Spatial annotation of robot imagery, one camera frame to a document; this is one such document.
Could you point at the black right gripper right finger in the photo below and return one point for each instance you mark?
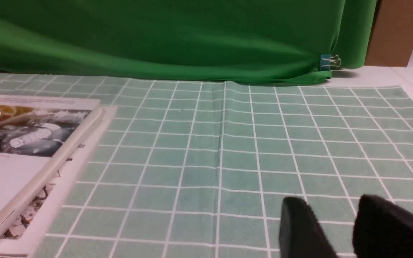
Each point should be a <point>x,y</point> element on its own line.
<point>382,229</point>

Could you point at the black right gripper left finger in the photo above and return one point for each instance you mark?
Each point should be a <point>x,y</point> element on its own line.
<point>301,235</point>

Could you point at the green checkered tablecloth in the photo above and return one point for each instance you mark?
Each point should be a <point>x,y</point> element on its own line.
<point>197,169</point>

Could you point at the blue binder clip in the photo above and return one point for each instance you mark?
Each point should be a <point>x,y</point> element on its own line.
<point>328,62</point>

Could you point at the green backdrop cloth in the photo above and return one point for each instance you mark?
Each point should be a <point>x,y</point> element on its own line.
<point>245,41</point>

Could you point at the brown cardboard box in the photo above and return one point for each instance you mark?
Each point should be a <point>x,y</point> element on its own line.
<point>391,38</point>

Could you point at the white lower book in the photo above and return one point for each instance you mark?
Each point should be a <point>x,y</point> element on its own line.
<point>21,235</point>

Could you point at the white self-driving textbook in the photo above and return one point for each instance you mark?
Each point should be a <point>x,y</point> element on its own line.
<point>36,132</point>

